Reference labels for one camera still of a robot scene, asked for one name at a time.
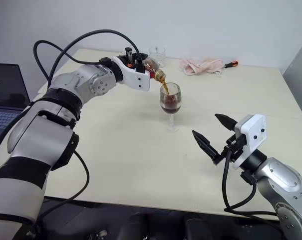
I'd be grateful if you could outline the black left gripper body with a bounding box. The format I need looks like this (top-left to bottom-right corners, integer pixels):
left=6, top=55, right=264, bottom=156
left=117, top=46, right=141, bottom=69

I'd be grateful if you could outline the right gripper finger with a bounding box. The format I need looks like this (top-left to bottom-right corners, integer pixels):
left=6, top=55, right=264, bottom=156
left=192, top=130, right=220, bottom=159
left=215, top=113, right=238, bottom=131

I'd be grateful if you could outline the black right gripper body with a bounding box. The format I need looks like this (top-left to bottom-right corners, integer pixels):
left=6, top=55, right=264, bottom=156
left=212, top=133, right=248, bottom=166

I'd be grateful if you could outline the drink bottle with red label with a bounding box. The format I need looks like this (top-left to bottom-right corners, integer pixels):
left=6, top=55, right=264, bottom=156
left=143, top=56, right=168, bottom=89

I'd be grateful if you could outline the clear wine glass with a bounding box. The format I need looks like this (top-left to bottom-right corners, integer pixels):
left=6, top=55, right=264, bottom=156
left=159, top=81, right=183, bottom=133

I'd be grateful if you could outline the clear glass tumbler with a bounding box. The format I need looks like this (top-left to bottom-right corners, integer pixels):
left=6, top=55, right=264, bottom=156
left=148, top=46, right=166, bottom=68

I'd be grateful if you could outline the black and orange screwdriver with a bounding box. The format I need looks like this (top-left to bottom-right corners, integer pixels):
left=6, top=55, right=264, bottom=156
left=223, top=59, right=241, bottom=69

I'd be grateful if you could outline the pink crumpled cloth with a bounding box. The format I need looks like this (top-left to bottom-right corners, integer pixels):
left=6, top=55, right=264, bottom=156
left=178, top=57, right=226, bottom=77

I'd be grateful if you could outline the grey panel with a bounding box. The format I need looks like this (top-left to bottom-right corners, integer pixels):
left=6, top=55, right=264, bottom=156
left=283, top=37, right=302, bottom=121

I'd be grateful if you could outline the open dark laptop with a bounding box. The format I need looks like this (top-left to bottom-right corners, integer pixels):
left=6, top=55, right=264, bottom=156
left=0, top=62, right=31, bottom=146

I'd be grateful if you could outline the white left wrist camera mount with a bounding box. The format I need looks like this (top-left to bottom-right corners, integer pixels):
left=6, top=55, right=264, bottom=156
left=110, top=56, right=151, bottom=91

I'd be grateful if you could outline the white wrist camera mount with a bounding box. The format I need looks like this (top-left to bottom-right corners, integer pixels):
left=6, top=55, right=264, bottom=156
left=231, top=114, right=268, bottom=170
left=110, top=56, right=151, bottom=91

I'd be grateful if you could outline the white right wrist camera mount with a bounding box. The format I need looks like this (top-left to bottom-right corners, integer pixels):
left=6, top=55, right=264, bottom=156
left=231, top=114, right=268, bottom=170

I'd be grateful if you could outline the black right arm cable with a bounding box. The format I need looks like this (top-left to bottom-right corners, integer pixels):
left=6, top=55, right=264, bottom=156
left=222, top=147, right=281, bottom=217

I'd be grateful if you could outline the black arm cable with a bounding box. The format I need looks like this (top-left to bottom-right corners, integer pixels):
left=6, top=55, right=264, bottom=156
left=32, top=29, right=140, bottom=226
left=222, top=147, right=281, bottom=217

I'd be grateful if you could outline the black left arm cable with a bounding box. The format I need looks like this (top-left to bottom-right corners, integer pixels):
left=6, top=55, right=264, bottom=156
left=32, top=29, right=140, bottom=226

